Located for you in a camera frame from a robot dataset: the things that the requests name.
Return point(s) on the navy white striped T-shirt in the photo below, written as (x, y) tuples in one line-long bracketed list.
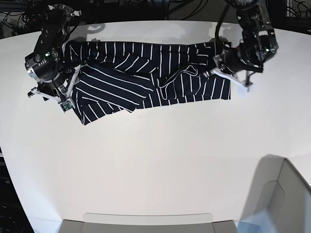
[(116, 76)]

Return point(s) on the grey bin right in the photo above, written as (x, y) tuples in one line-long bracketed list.
[(279, 199)]

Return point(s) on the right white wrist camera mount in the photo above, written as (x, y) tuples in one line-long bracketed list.
[(65, 105)]

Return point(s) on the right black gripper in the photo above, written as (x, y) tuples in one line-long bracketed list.
[(59, 87)]

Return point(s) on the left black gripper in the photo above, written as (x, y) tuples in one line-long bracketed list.
[(233, 60)]

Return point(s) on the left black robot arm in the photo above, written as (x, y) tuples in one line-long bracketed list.
[(258, 43)]

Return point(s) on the grey bin front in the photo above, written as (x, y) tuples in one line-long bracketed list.
[(107, 223)]

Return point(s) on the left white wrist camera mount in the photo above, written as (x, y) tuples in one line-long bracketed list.
[(243, 86)]

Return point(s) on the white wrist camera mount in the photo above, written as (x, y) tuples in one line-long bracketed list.
[(243, 86), (65, 105)]

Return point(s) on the grey bin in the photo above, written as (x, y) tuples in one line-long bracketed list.
[(107, 223), (279, 199)]

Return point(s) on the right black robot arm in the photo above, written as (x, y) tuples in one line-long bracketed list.
[(45, 63)]

